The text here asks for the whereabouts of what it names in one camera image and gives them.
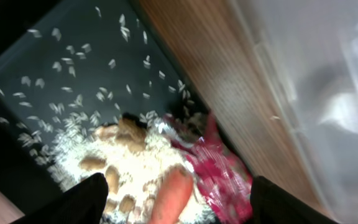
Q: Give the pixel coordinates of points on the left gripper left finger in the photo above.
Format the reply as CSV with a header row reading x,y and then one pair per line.
x,y
84,203

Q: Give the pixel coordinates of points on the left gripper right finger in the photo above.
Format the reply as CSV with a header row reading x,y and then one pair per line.
x,y
273,205

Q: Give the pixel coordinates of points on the red snack wrapper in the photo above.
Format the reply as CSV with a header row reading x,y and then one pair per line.
x,y
222,178

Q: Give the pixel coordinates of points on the orange carrot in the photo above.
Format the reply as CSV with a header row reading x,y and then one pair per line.
x,y
172,197

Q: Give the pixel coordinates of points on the pile of food scraps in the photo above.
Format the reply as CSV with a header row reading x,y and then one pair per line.
x,y
84,91

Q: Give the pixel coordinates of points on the black plastic tray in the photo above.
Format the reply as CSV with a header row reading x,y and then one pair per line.
x,y
24,183

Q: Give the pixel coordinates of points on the clear plastic bin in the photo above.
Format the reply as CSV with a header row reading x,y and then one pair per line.
x,y
308,52

